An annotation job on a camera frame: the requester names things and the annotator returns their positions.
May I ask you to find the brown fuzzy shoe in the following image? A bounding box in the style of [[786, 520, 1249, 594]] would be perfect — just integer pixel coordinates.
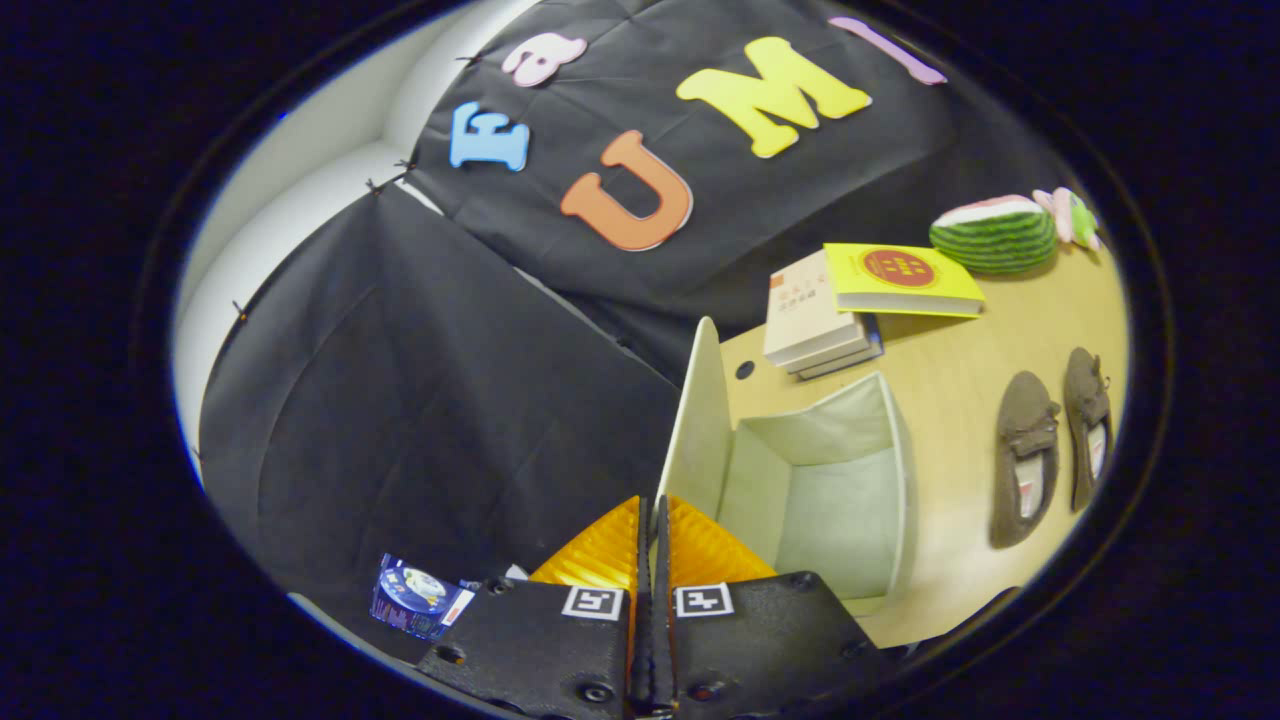
[[1062, 347, 1115, 514], [989, 370, 1062, 550]]

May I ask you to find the dark blue book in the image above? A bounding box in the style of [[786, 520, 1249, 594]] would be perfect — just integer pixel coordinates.
[[797, 313, 885, 382]]

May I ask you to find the yellow book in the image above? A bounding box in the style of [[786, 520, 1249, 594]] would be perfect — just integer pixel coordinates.
[[823, 242, 987, 320]]

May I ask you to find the beige book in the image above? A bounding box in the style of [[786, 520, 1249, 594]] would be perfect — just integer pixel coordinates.
[[763, 250, 874, 368]]

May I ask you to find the pink and green plush toy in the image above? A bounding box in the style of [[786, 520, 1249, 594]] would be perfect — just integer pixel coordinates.
[[1033, 187, 1104, 252]]

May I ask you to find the blue printed packet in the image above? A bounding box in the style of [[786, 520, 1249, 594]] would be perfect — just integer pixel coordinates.
[[370, 553, 477, 642]]

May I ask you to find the watermelon slice plush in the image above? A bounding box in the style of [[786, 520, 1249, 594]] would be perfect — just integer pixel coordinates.
[[929, 194, 1059, 276]]

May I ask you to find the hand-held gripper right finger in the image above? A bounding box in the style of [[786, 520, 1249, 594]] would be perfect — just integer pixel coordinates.
[[655, 495, 901, 720]]

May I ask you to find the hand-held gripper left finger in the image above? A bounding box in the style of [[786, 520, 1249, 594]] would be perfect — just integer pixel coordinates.
[[415, 495, 652, 720]]

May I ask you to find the pale green fabric storage box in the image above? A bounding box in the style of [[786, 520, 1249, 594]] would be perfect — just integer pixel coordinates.
[[655, 317, 917, 617]]

